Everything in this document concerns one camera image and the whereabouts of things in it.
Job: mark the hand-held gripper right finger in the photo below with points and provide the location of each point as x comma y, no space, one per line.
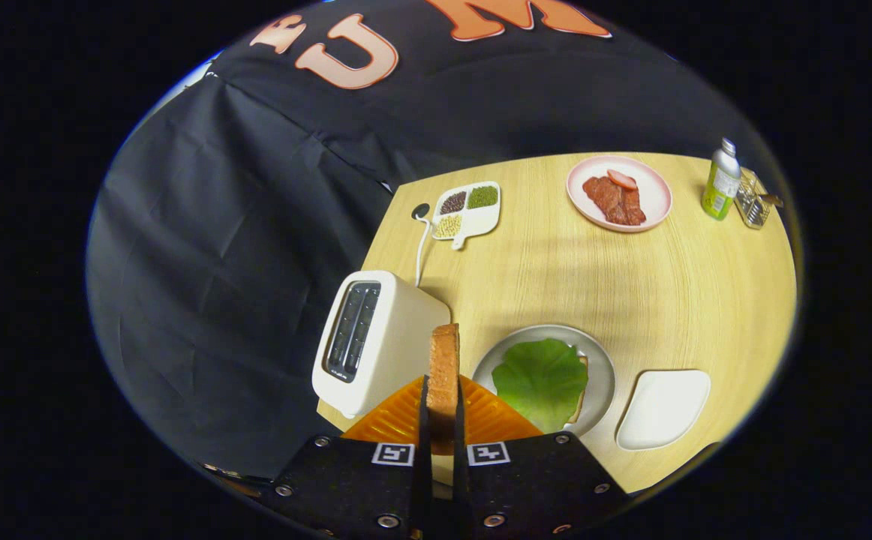
533,480

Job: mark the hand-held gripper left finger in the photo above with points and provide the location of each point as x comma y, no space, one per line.
353,480

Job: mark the green lettuce leaf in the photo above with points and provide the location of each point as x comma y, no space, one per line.
541,382

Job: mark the toasted bread slice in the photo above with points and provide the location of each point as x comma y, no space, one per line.
443,367

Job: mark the white sandwich bread slice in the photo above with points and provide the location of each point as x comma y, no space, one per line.
581,411

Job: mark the white round plate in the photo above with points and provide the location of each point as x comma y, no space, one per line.
601,390

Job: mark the white rounded square dish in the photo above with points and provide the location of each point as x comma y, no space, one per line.
665,409

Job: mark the white toaster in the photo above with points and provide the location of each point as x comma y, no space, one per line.
398,337

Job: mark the white divided snack dish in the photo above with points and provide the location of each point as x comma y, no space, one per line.
482,220

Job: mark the pile of yellow beans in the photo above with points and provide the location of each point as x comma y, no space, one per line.
448,226

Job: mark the pile of green beans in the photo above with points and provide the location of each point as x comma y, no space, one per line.
482,196

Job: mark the pile of dark red beans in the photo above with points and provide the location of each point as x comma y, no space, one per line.
453,202

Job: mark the red-brown meat slices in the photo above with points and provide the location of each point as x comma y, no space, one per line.
612,199

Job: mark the pink round plate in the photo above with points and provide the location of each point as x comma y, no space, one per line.
655,199

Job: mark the pink sausage slice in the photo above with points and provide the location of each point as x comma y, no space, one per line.
622,179

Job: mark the green label metal bottle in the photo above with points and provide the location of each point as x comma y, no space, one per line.
721,187

